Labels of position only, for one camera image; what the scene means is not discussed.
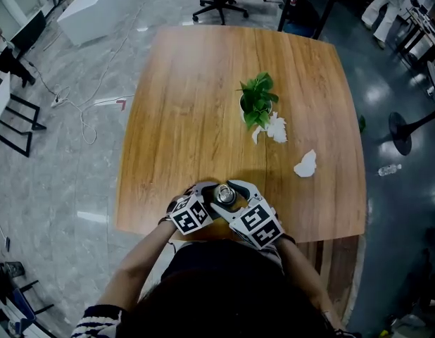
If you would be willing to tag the person's left hand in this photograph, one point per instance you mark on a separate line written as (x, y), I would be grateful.
(173, 204)

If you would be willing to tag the person's right hand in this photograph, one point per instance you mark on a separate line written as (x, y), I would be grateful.
(275, 217)

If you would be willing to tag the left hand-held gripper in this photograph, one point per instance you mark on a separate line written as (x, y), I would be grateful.
(187, 217)

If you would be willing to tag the small white tissue strip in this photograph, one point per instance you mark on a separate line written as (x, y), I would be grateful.
(256, 135)

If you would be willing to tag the clear plastic bottle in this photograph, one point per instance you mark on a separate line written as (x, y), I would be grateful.
(389, 170)

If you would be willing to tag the metal cylindrical bottle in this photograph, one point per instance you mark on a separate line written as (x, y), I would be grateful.
(226, 204)

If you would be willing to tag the striped black and white sleeve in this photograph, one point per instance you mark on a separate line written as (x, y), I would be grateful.
(96, 322)

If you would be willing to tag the white cabinet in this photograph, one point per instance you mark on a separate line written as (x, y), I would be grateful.
(98, 9)

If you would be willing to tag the dark phone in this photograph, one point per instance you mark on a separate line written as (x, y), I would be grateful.
(7, 244)

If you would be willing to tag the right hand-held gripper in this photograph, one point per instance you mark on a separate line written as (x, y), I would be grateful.
(256, 225)

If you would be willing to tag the person's left forearm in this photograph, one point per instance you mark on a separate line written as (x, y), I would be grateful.
(136, 264)

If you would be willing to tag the white power strip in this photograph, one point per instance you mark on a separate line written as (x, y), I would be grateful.
(56, 102)

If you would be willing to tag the black fan stand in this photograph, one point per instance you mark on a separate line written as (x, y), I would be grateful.
(400, 134)

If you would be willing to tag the green plant in white pot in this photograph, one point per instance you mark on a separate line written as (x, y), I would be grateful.
(258, 99)

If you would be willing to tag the black desk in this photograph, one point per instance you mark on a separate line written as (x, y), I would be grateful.
(302, 5)

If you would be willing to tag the large crumpled white tissue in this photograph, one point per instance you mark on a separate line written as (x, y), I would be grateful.
(278, 129)

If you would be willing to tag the person's black top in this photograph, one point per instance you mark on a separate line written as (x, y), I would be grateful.
(224, 257)

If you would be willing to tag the person's right forearm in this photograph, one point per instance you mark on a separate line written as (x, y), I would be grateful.
(302, 273)

